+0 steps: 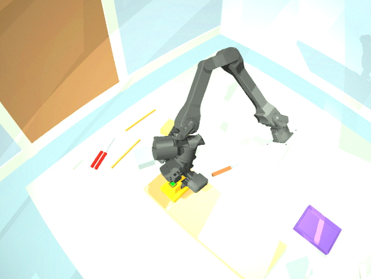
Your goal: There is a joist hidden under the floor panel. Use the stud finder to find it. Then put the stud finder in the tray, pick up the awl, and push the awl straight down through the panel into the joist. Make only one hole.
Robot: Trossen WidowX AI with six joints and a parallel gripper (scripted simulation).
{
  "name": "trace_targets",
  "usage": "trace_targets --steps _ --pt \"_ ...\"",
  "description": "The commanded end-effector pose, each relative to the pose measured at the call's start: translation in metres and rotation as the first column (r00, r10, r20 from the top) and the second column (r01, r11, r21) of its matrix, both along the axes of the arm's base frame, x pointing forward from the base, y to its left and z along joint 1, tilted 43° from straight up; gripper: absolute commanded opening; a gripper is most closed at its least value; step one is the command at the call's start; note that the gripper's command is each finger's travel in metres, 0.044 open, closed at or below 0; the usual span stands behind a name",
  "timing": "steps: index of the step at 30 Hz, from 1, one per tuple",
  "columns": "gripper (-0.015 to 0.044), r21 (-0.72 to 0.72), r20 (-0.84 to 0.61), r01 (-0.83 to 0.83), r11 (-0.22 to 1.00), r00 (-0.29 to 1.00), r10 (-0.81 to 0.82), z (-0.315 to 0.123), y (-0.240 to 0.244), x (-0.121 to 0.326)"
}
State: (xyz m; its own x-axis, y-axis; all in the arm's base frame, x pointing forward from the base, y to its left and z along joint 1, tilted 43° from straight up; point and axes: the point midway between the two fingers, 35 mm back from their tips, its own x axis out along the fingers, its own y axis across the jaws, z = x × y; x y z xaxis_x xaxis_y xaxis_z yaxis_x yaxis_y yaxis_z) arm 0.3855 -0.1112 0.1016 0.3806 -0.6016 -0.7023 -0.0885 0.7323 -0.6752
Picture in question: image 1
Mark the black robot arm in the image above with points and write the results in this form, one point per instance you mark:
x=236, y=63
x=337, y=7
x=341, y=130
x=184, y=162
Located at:
x=179, y=141

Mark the brown wooden-handled awl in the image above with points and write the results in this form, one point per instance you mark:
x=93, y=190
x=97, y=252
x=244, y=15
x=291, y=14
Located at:
x=220, y=171

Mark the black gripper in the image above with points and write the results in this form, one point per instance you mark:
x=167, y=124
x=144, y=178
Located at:
x=194, y=181

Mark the purple rectangular tray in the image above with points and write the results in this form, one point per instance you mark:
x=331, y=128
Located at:
x=314, y=227

